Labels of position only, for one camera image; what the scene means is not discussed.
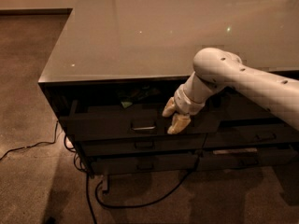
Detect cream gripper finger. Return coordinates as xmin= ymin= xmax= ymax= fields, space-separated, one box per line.
xmin=162 ymin=97 xmax=176 ymax=118
xmin=167 ymin=113 xmax=191 ymax=134

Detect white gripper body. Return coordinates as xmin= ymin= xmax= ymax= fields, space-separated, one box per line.
xmin=174 ymin=85 xmax=205 ymax=116

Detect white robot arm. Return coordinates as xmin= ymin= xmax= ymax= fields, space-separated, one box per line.
xmin=163 ymin=48 xmax=299 ymax=134

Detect grey cabinet with glossy top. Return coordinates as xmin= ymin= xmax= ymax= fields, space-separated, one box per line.
xmin=39 ymin=0 xmax=299 ymax=175

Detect green snack bag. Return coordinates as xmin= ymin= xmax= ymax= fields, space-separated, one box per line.
xmin=120 ymin=91 xmax=157 ymax=109

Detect thick black floor cable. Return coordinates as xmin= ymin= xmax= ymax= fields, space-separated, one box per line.
xmin=85 ymin=170 xmax=194 ymax=224

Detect thin black floor cable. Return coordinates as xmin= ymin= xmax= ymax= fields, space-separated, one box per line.
xmin=0 ymin=120 xmax=60 ymax=161

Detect dark wall baseboard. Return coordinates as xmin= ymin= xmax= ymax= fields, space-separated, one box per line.
xmin=0 ymin=7 xmax=73 ymax=16

